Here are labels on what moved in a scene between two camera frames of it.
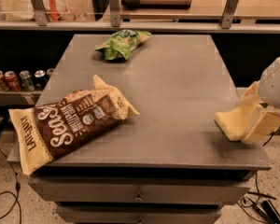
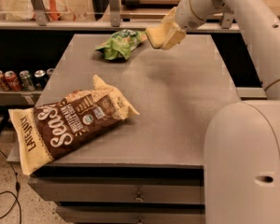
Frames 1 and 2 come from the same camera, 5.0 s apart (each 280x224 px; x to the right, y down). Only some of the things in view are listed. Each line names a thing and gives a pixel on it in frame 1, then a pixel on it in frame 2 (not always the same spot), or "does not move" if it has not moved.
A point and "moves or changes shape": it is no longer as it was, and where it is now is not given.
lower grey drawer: [141, 214] does not move
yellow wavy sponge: [234, 122] moves or changes shape
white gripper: [273, 86] → [187, 16]
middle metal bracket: [115, 8] does not move
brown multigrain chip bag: [44, 132] does not move
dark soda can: [40, 79] does not move
